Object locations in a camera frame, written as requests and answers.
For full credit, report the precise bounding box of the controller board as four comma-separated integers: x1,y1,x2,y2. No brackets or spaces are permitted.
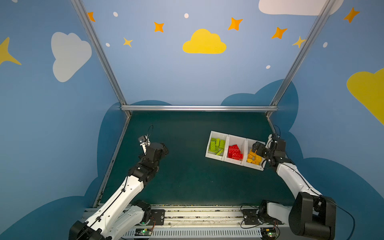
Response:
134,229,153,238
261,228,279,240

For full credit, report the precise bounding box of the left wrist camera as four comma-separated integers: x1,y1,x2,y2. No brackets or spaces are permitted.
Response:
138,135,151,147

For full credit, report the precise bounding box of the right controller board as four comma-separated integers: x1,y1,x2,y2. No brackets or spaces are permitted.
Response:
261,228,279,240

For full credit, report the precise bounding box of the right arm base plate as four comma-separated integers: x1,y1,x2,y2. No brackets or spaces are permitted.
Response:
241,209,269,226

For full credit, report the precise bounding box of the aluminium frame right post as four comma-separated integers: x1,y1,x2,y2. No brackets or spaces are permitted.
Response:
266,0,337,120

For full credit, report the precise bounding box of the aluminium frame post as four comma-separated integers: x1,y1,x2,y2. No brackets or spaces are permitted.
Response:
71,0,127,106
266,0,337,120

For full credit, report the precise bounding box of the front aluminium rail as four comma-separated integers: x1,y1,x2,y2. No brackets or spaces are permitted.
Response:
125,207,280,227

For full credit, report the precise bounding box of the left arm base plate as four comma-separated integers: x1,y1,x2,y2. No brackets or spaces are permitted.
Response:
140,209,165,226

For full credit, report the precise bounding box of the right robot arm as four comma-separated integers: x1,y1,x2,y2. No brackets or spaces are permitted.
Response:
251,135,337,240

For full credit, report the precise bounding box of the white three-compartment bin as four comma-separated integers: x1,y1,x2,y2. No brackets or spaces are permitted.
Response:
206,131,266,171

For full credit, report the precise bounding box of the aluminium frame left post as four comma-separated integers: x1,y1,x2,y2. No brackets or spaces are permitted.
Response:
71,0,127,106

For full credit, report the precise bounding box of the aluminium frame rear bar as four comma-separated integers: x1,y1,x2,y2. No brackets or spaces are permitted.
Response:
121,105,278,112

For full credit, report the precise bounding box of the yellow square brick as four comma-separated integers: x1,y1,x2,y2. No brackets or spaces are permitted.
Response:
247,150,263,166

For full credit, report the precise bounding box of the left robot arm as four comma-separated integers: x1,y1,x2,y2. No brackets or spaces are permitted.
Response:
69,143,169,240

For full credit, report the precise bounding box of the left controller board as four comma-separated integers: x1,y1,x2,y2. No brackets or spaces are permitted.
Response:
134,229,153,238

